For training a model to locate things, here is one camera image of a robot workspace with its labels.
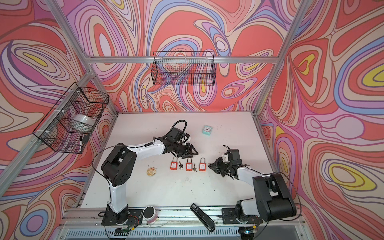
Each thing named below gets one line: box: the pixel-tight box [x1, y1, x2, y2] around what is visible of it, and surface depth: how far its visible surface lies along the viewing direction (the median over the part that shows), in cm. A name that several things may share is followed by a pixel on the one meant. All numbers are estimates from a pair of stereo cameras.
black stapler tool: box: [190, 203, 216, 232], surface depth 72 cm
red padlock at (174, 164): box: [170, 156, 178, 171], surface depth 92 cm
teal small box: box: [202, 125, 213, 136], surface depth 109 cm
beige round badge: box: [146, 167, 157, 176], surface depth 90 cm
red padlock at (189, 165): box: [186, 157, 194, 172], surface depth 92 cm
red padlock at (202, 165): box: [199, 157, 207, 172], surface depth 91 cm
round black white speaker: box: [142, 205, 158, 223], surface depth 72 cm
